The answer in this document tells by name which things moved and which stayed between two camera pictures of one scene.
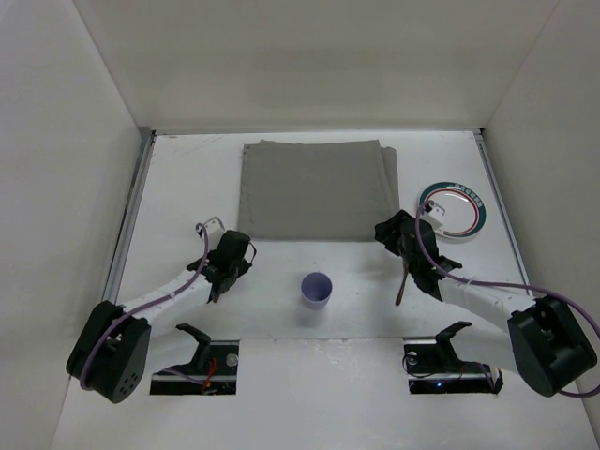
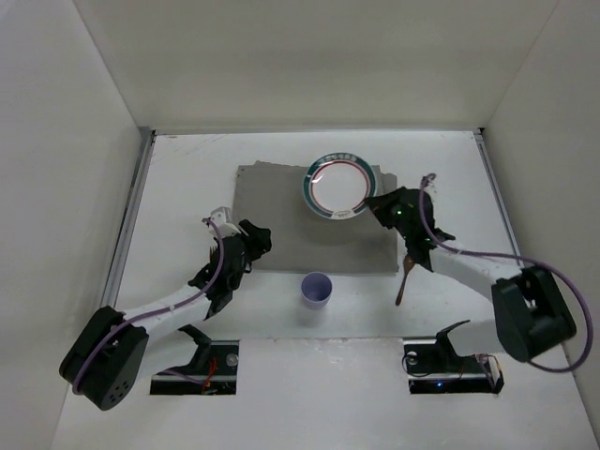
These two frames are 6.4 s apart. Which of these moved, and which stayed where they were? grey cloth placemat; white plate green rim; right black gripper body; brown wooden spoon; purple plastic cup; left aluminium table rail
Moved: grey cloth placemat; right black gripper body; white plate green rim
Stayed: brown wooden spoon; purple plastic cup; left aluminium table rail
